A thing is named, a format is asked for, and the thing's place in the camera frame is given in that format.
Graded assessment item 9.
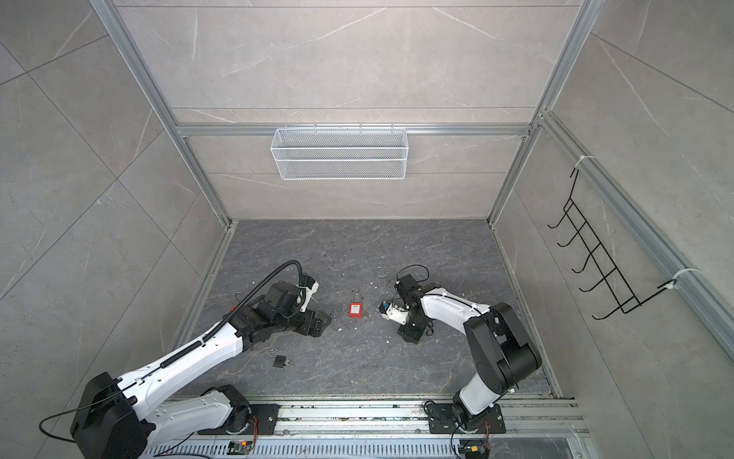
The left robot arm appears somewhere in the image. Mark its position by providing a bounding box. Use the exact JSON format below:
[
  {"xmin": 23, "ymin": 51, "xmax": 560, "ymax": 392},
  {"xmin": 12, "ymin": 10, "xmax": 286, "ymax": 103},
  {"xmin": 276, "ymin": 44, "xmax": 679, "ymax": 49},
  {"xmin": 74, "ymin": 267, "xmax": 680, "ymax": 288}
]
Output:
[{"xmin": 66, "ymin": 260, "xmax": 332, "ymax": 458}]

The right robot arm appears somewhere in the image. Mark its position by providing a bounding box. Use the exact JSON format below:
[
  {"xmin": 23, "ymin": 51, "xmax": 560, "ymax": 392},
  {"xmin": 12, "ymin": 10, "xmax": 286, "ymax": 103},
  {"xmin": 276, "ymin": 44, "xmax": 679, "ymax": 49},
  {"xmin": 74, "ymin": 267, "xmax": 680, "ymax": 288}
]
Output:
[{"xmin": 380, "ymin": 275, "xmax": 542, "ymax": 433}]

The small black padlock near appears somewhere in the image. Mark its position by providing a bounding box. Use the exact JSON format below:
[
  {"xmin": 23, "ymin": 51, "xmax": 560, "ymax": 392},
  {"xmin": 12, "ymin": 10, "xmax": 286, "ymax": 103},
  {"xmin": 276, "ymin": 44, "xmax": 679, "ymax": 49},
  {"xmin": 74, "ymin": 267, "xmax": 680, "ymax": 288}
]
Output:
[{"xmin": 269, "ymin": 349, "xmax": 291, "ymax": 368}]

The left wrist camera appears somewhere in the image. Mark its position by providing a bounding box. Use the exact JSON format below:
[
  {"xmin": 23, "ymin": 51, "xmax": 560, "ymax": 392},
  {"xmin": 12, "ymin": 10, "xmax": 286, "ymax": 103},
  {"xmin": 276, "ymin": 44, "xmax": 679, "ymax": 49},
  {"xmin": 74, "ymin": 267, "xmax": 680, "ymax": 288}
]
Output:
[{"xmin": 297, "ymin": 273, "xmax": 319, "ymax": 313}]

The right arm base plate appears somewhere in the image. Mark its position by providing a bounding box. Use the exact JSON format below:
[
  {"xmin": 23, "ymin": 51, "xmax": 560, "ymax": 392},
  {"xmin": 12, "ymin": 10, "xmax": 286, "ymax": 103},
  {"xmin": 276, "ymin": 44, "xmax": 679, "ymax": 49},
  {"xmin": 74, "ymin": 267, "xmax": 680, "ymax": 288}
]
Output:
[{"xmin": 422, "ymin": 401, "xmax": 507, "ymax": 435}]

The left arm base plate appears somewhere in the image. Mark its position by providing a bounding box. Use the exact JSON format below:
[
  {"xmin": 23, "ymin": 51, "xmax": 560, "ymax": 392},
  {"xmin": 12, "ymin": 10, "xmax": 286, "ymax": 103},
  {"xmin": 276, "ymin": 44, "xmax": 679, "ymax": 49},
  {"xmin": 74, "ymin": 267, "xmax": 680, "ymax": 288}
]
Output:
[{"xmin": 197, "ymin": 404, "xmax": 281, "ymax": 436}]

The aluminium mounting rail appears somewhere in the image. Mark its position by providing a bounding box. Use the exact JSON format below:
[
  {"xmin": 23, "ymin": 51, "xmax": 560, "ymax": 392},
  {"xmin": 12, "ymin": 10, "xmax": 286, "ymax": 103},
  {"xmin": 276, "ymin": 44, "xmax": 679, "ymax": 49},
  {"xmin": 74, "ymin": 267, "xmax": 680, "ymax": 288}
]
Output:
[{"xmin": 165, "ymin": 398, "xmax": 589, "ymax": 440}]

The white slotted cable duct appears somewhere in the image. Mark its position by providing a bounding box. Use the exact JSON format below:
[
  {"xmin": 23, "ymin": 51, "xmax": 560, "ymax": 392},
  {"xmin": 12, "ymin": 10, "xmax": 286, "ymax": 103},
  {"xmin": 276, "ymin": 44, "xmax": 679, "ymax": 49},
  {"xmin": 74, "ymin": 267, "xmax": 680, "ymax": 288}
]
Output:
[{"xmin": 143, "ymin": 438, "xmax": 580, "ymax": 458}]

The white wire mesh basket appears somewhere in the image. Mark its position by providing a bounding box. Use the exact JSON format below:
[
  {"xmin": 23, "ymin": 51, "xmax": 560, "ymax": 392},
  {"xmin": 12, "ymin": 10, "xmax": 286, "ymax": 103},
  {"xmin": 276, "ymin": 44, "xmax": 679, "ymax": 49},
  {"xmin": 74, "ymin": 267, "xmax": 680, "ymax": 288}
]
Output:
[{"xmin": 271, "ymin": 127, "xmax": 409, "ymax": 181}]

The black wire hook rack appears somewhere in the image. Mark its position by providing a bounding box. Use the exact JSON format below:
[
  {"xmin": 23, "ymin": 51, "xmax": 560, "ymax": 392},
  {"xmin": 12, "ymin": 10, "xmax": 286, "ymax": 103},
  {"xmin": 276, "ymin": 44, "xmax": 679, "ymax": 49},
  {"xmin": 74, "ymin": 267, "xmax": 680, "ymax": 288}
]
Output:
[{"xmin": 547, "ymin": 168, "xmax": 678, "ymax": 321}]

